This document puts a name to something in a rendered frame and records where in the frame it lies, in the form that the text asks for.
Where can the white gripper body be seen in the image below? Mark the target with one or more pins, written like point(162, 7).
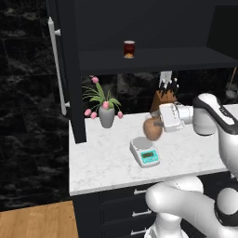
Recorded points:
point(171, 117)

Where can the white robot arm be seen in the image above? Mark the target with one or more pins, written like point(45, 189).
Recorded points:
point(226, 145)

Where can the white digital scale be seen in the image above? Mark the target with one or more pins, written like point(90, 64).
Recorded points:
point(145, 152)

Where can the black cabinet door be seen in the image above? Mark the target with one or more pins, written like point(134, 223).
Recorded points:
point(72, 77)

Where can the black base cabinet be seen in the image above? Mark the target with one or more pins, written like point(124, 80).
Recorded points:
point(88, 217)

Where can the wooden knife block with knives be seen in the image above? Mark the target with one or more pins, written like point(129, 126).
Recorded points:
point(162, 97)

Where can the grey vase with pink flowers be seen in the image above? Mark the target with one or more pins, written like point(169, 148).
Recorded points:
point(106, 116)

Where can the grey pot with wooden tool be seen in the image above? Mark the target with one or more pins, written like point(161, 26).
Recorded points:
point(231, 93)

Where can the red can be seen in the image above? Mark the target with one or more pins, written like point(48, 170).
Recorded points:
point(129, 49)

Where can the black drawer front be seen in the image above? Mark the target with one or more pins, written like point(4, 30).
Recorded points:
point(116, 231)
point(119, 195)
point(117, 212)

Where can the white wall socket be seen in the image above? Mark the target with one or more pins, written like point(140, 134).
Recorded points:
point(165, 77)

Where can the black wall cabinet with shelf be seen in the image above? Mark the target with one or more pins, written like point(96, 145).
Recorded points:
point(161, 60)

